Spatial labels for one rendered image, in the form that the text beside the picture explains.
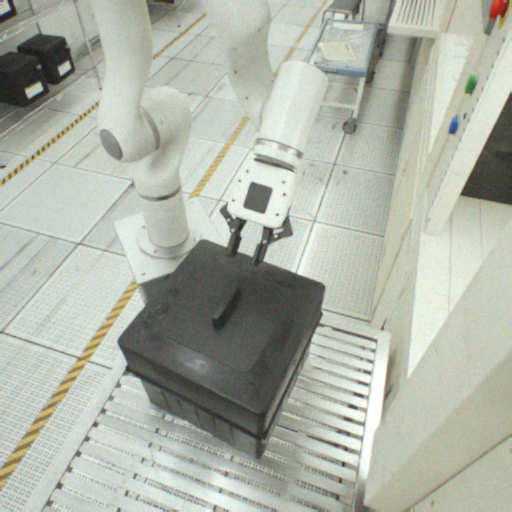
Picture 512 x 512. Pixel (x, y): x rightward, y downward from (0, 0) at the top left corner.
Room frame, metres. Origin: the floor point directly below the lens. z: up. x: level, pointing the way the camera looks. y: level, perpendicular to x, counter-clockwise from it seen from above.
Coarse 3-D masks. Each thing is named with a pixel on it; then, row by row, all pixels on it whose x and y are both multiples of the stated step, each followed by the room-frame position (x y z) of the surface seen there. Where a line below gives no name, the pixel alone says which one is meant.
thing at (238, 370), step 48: (192, 288) 0.47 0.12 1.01; (240, 288) 0.47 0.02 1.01; (288, 288) 0.47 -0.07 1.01; (144, 336) 0.37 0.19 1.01; (192, 336) 0.37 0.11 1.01; (240, 336) 0.37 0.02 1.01; (288, 336) 0.37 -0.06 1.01; (192, 384) 0.28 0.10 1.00; (240, 384) 0.28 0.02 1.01; (288, 384) 0.32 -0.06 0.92
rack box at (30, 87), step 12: (0, 60) 2.88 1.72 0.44; (12, 60) 2.88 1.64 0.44; (24, 60) 2.89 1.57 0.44; (36, 60) 2.94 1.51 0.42; (0, 72) 2.74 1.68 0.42; (12, 72) 2.74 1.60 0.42; (24, 72) 2.82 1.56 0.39; (36, 72) 2.89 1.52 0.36; (0, 84) 2.74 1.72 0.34; (12, 84) 2.71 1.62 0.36; (24, 84) 2.77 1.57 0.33; (36, 84) 2.87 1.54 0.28; (0, 96) 2.78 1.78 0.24; (12, 96) 2.73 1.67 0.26; (24, 96) 2.75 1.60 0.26; (36, 96) 2.84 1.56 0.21
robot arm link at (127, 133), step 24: (96, 0) 0.82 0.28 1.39; (120, 0) 0.81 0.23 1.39; (144, 0) 0.86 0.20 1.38; (96, 24) 0.84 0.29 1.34; (120, 24) 0.82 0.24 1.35; (144, 24) 0.84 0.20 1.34; (120, 48) 0.82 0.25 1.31; (144, 48) 0.83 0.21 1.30; (120, 72) 0.81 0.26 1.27; (144, 72) 0.83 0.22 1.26; (120, 96) 0.80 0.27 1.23; (120, 120) 0.78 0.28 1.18; (144, 120) 0.81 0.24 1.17; (120, 144) 0.76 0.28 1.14; (144, 144) 0.78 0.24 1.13
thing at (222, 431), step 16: (144, 384) 0.35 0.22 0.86; (160, 400) 0.34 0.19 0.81; (176, 400) 0.32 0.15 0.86; (192, 416) 0.30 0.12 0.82; (208, 416) 0.28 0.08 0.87; (208, 432) 0.29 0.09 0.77; (224, 432) 0.27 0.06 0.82; (240, 432) 0.25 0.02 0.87; (272, 432) 0.29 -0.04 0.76; (240, 448) 0.25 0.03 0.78; (256, 448) 0.24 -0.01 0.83
